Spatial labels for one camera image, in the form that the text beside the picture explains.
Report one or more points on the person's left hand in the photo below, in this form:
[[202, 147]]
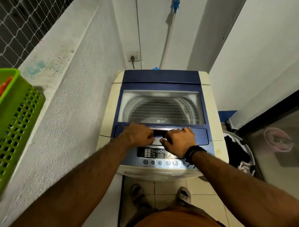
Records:
[[140, 135]]

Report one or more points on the person's right hand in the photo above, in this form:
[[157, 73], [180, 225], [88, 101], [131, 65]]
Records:
[[179, 142]]

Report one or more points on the washing machine glass lid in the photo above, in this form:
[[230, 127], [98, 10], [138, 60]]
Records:
[[161, 107]]

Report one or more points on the white and blue washing machine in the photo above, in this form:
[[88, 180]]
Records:
[[109, 112]]

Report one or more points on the white clothes piece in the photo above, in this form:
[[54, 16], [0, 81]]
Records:
[[246, 168]]

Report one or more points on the person's right forearm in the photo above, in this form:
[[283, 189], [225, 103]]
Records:
[[233, 187]]

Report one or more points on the person's left forearm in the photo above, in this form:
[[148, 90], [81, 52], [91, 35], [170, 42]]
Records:
[[81, 187]]

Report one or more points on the person's right sandal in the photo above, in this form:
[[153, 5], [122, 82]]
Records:
[[184, 196]]

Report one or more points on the person's sandal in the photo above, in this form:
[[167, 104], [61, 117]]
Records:
[[137, 194], [184, 196]]

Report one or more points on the person's left sandal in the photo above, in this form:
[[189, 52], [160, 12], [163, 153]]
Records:
[[137, 194]]

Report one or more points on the white round laundry hamper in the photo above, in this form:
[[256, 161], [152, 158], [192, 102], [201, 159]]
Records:
[[251, 149]]

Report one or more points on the person's orange shirt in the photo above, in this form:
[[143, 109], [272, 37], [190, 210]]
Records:
[[177, 219]]

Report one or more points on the black wrist band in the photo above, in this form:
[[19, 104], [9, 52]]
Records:
[[192, 152]]

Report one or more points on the black power plug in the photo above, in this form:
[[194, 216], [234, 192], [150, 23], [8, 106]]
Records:
[[132, 58]]

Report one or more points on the pink plastic bucket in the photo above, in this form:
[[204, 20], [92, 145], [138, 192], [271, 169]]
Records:
[[268, 135]]

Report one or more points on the grey floor mat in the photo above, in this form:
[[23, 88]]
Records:
[[287, 159]]

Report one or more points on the green plastic basket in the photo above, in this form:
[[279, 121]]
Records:
[[16, 117]]

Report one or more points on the blue water tap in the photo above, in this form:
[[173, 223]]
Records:
[[175, 4]]

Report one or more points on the orange packet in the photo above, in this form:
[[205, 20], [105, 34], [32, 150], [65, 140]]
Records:
[[5, 85]]

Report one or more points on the white window safety net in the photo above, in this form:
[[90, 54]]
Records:
[[23, 23]]

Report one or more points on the white wall socket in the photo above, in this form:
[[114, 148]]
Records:
[[137, 57]]

